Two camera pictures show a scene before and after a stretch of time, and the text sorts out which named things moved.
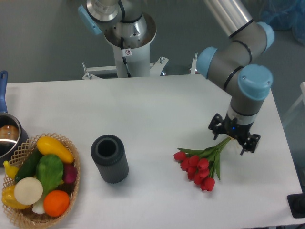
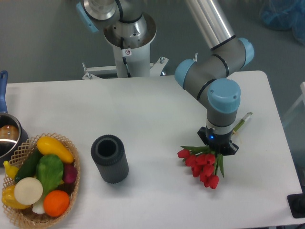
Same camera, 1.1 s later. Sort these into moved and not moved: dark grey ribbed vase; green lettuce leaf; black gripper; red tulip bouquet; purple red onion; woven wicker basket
Moved: black gripper; red tulip bouquet
Not moved: woven wicker basket; dark grey ribbed vase; green lettuce leaf; purple red onion
